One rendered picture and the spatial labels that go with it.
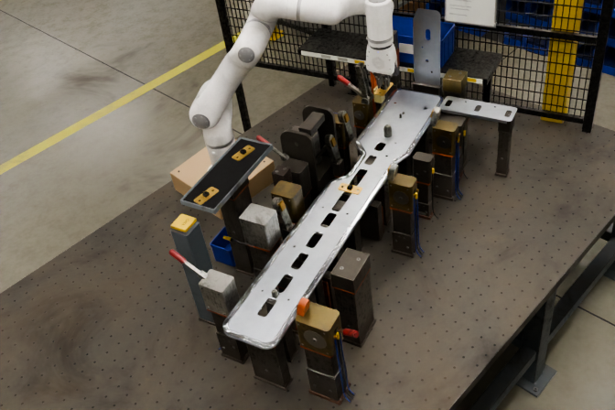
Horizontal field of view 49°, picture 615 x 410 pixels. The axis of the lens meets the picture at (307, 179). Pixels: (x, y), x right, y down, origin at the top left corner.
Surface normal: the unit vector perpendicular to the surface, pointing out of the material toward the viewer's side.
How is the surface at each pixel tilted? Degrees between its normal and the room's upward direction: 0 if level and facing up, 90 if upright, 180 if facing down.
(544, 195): 0
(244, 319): 0
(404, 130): 0
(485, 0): 90
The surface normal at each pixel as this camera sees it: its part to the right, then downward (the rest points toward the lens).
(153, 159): -0.12, -0.77
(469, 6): -0.47, 0.60
